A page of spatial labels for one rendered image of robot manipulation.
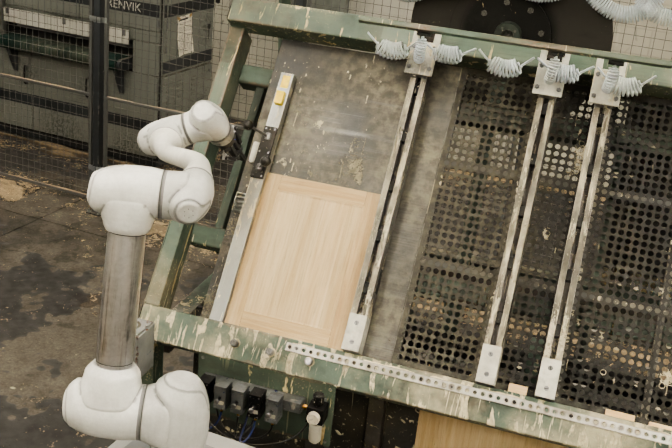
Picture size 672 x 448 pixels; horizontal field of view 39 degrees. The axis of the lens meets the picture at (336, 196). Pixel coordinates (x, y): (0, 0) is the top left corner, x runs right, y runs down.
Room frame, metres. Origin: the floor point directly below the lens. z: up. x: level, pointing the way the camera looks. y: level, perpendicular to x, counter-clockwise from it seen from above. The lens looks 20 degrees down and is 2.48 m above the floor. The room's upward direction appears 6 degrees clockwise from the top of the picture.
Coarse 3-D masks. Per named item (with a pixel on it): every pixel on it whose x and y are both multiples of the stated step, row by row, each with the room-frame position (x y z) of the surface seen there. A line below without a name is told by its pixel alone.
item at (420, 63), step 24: (408, 72) 3.33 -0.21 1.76; (432, 72) 3.32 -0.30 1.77; (408, 96) 3.31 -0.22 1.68; (408, 120) 3.29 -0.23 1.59; (408, 144) 3.20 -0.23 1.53; (384, 192) 3.11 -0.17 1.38; (384, 216) 3.09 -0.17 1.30; (384, 240) 3.00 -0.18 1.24; (360, 288) 2.91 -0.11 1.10; (360, 312) 2.90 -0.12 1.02; (360, 336) 2.82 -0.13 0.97
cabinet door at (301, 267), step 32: (288, 192) 3.22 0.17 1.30; (320, 192) 3.20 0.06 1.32; (352, 192) 3.18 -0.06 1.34; (256, 224) 3.16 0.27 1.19; (288, 224) 3.14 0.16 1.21; (320, 224) 3.13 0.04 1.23; (352, 224) 3.11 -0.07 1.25; (256, 256) 3.09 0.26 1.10; (288, 256) 3.07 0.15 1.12; (320, 256) 3.06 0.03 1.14; (352, 256) 3.04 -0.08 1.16; (256, 288) 3.02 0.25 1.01; (288, 288) 3.00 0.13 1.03; (320, 288) 2.99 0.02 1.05; (352, 288) 2.97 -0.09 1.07; (256, 320) 2.95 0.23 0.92; (288, 320) 2.93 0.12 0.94; (320, 320) 2.92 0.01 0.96
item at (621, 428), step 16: (304, 352) 2.82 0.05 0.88; (320, 352) 2.82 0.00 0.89; (368, 368) 2.76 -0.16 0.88; (384, 368) 2.76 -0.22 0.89; (432, 384) 2.70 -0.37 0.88; (448, 384) 2.70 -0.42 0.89; (496, 400) 2.65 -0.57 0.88; (512, 400) 2.64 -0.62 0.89; (560, 416) 2.59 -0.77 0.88; (576, 416) 2.58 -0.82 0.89; (592, 416) 2.58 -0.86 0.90; (624, 432) 2.54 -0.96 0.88; (640, 432) 2.53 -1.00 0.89; (656, 432) 2.52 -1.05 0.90
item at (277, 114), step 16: (288, 96) 3.43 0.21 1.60; (272, 112) 3.39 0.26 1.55; (272, 160) 3.31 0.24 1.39; (256, 192) 3.21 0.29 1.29; (256, 208) 3.19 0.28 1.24; (240, 224) 3.15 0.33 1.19; (240, 240) 3.11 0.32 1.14; (240, 256) 3.08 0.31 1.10; (224, 272) 3.05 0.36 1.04; (224, 288) 3.01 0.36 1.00; (224, 304) 2.98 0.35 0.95; (224, 320) 2.96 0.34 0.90
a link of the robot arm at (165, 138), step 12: (168, 120) 2.90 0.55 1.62; (180, 120) 2.90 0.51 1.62; (144, 132) 2.89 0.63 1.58; (156, 132) 2.85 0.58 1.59; (168, 132) 2.85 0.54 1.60; (180, 132) 2.88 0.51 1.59; (144, 144) 2.88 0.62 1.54; (156, 144) 2.80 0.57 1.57; (168, 144) 2.78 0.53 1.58; (180, 144) 2.86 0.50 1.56; (168, 156) 2.70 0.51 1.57; (180, 156) 2.65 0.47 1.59; (192, 156) 2.59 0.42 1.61; (204, 156) 2.60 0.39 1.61; (204, 168) 2.48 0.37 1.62
